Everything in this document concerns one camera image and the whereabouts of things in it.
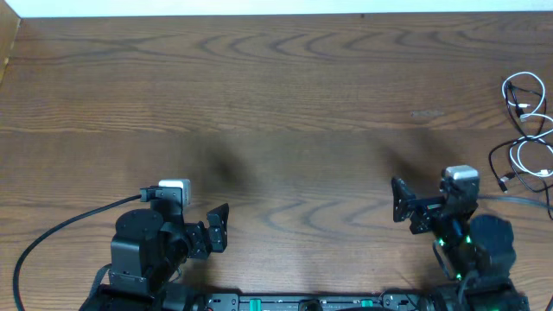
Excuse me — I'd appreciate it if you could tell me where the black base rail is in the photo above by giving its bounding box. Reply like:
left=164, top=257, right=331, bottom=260
left=177, top=289, right=423, bottom=311

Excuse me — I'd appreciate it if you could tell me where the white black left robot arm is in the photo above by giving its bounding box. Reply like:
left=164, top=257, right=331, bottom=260
left=80, top=200, right=229, bottom=311

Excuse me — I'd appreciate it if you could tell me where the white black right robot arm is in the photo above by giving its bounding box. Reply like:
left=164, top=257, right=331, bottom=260
left=391, top=176, right=530, bottom=311

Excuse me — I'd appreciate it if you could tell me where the thick black USB cable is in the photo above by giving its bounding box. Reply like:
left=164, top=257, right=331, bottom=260
left=499, top=129, right=553, bottom=221

